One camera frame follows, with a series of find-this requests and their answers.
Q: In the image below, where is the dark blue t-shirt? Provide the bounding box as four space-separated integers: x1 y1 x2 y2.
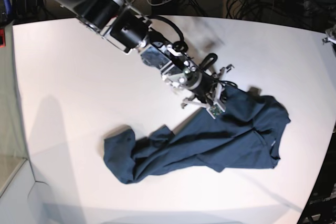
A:
103 86 290 184

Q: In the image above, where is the red black device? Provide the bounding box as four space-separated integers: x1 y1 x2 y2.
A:
0 28 6 48

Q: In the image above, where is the blue handled tool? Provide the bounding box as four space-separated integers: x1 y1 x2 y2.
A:
3 0 12 15

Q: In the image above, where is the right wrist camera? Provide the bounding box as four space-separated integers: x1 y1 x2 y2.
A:
206 102 226 119

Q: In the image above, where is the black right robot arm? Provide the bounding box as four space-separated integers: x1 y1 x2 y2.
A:
56 0 231 116

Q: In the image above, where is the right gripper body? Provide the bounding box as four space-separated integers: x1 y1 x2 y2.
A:
139 32 218 98

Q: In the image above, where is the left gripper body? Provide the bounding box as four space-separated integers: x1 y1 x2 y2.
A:
322 26 336 44

